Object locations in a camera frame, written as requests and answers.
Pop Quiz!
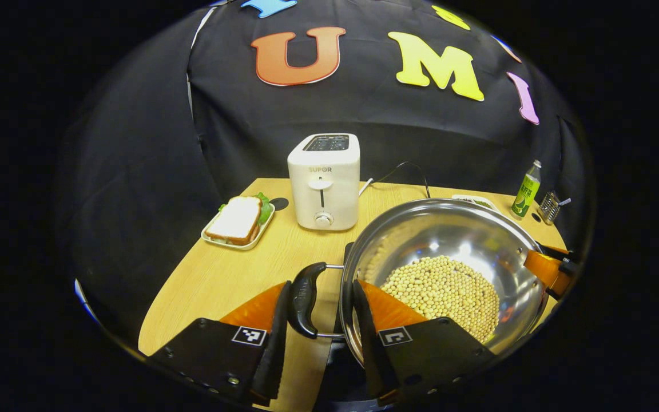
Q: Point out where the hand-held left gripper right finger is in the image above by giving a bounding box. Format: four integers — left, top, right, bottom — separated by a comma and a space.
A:
352, 279, 496, 404

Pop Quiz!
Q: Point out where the sandwich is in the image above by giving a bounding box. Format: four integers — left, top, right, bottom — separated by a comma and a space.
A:
205, 193, 273, 247

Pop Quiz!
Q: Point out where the green label drink bottle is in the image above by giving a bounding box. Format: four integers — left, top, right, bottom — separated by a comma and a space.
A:
510, 160, 542, 221

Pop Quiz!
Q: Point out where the black backdrop cloth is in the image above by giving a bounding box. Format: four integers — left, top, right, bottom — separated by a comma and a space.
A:
58, 0, 593, 344

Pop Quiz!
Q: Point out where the black induction cooktop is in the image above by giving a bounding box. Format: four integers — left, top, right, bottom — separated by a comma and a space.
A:
313, 241, 390, 411

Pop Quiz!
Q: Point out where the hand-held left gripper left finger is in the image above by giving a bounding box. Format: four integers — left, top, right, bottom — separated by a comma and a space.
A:
146, 280, 293, 407

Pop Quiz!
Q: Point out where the white toaster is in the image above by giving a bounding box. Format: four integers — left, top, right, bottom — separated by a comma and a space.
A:
287, 133, 361, 231

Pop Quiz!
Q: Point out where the pile of soybeans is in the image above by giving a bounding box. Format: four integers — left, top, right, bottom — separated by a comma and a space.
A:
380, 256, 501, 344

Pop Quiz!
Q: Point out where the metal wire utensil holder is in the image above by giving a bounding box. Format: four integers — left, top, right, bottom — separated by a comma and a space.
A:
537, 191, 562, 225

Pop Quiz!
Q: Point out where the black power cable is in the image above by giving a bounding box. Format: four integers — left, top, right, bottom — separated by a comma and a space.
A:
372, 161, 432, 199

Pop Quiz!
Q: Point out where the white divided grain tray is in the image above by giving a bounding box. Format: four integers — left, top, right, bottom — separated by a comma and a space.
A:
451, 195, 499, 211

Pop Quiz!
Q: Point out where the stainless steel pot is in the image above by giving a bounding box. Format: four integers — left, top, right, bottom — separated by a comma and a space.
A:
288, 198, 559, 367

